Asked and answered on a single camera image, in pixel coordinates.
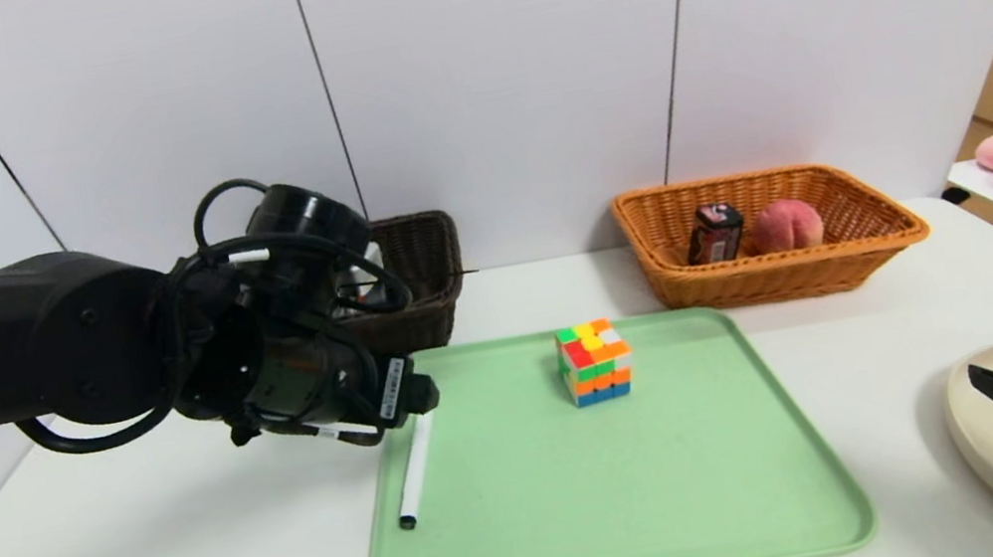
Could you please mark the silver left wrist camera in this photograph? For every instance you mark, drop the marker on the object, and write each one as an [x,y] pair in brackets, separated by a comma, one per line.
[368,265]

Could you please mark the multicolour puzzle cube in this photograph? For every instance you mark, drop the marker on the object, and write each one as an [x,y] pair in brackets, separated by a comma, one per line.
[596,363]

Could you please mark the white marker black cap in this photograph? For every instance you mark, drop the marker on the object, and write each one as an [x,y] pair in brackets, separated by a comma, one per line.
[415,474]

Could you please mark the light green plastic tray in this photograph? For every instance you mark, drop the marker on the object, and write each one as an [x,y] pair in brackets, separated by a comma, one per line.
[673,491]

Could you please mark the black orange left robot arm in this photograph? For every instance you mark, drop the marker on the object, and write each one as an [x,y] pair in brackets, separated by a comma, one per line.
[12,339]

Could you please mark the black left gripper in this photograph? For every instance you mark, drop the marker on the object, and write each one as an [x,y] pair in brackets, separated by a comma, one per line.
[397,391]

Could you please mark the orange wicker basket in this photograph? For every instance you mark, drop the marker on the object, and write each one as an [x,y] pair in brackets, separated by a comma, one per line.
[759,280]

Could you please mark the dark brown wicker basket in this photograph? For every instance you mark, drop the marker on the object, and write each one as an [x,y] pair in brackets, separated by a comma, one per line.
[431,259]

